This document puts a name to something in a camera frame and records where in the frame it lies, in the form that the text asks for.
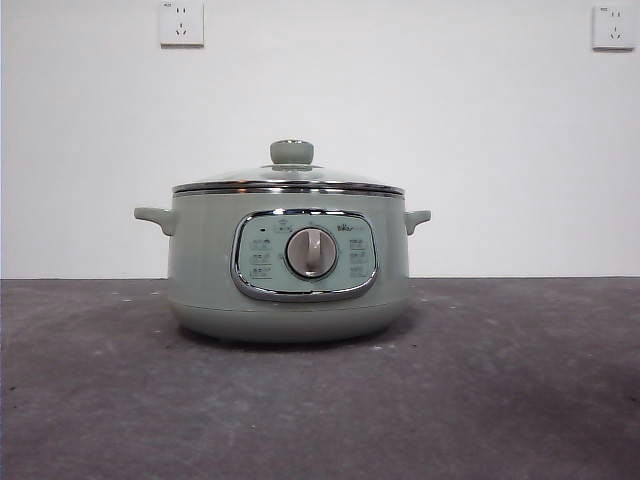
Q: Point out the glass lid with round knob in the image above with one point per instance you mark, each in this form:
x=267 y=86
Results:
x=292 y=152

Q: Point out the white wall socket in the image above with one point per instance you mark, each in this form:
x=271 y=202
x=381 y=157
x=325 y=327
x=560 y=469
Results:
x=614 y=27
x=182 y=24

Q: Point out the pale green electric pot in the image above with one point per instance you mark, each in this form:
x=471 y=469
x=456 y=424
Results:
x=200 y=260

